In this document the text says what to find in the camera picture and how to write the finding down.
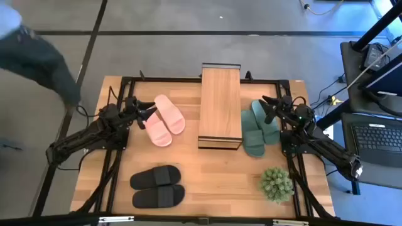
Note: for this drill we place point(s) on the black stand pole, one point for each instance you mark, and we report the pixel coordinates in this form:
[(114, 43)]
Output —
[(377, 26)]

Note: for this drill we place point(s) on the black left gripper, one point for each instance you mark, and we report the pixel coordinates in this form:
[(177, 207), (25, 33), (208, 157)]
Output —
[(132, 111)]

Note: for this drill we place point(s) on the black slide sandal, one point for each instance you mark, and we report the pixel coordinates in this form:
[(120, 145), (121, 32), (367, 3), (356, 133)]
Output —
[(158, 196), (155, 177)]

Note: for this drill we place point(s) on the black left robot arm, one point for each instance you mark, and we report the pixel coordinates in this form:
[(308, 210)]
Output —
[(78, 141)]

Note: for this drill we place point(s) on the black power adapter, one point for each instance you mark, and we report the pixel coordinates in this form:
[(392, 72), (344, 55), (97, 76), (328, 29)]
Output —
[(375, 55)]

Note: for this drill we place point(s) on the person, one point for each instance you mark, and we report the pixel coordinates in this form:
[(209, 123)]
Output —
[(31, 62)]

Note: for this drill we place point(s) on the green potted plant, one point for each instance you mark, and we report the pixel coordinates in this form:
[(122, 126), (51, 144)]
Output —
[(276, 185)]

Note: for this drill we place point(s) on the yellow plug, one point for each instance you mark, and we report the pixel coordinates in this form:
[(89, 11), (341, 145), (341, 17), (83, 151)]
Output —
[(336, 101)]

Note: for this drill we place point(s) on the green slide sandal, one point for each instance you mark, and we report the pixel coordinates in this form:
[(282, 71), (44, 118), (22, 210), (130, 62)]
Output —
[(252, 138), (267, 125)]

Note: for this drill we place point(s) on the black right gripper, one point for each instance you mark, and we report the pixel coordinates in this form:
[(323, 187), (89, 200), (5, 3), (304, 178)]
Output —
[(286, 108)]

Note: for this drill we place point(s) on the pink slide sandal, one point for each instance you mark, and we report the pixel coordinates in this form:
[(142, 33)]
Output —
[(169, 114), (158, 133)]

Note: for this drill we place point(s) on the black monitor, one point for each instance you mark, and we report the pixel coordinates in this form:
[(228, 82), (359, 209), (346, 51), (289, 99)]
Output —
[(386, 78)]

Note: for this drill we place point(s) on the wooden shelf with black frame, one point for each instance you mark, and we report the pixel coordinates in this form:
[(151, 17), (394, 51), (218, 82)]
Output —
[(220, 103)]

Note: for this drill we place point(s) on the silver bracket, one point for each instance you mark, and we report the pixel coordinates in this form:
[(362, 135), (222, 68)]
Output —
[(116, 219), (290, 223)]

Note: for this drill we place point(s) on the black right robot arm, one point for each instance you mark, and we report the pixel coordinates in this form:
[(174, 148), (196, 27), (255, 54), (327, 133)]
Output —
[(329, 150)]

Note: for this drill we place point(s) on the black laptop keyboard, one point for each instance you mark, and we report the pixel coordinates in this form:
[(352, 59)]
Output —
[(377, 138)]

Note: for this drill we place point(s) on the dark grey desk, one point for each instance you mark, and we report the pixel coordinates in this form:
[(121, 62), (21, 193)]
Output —
[(351, 81)]

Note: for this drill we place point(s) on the black table frame rails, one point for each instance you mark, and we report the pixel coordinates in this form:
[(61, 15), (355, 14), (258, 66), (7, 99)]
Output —
[(163, 79)]

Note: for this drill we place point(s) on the black rig crossbar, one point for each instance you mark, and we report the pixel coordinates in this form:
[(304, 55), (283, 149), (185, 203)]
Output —
[(47, 219)]

